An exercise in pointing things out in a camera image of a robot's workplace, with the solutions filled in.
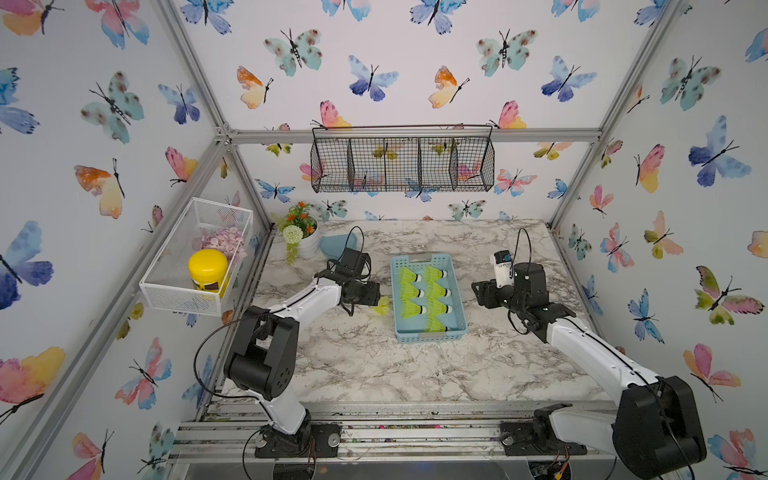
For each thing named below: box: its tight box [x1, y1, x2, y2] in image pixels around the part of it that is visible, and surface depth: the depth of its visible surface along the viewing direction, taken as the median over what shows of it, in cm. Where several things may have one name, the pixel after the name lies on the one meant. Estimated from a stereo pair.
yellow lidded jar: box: [188, 248, 229, 293], surface depth 65 cm
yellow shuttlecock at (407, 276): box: [399, 266, 422, 285], surface depth 103 cm
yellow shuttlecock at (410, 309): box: [402, 300, 427, 319], surface depth 96 cm
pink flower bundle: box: [200, 226, 247, 262], surface depth 70 cm
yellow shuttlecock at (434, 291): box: [426, 282, 451, 301], surface depth 100 cm
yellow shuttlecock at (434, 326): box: [424, 315, 451, 333], surface depth 91 cm
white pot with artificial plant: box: [273, 201, 319, 265], surface depth 104 cm
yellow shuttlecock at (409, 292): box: [400, 283, 425, 302], surface depth 100 cm
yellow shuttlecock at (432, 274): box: [424, 265, 448, 284], surface depth 104 cm
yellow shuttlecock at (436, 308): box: [427, 299, 453, 317], surface depth 96 cm
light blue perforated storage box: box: [390, 254, 468, 344], surface depth 95 cm
